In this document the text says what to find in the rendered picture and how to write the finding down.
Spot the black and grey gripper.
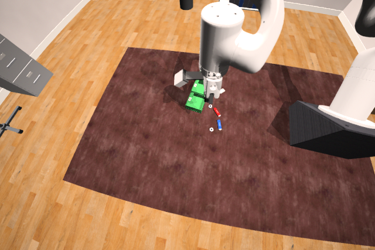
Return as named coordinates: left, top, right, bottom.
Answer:
left=202, top=74, right=223, bottom=104

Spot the green rack of bins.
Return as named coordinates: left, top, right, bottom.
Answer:
left=185, top=80, right=205, bottom=113

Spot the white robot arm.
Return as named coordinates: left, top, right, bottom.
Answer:
left=174, top=0, right=375, bottom=129

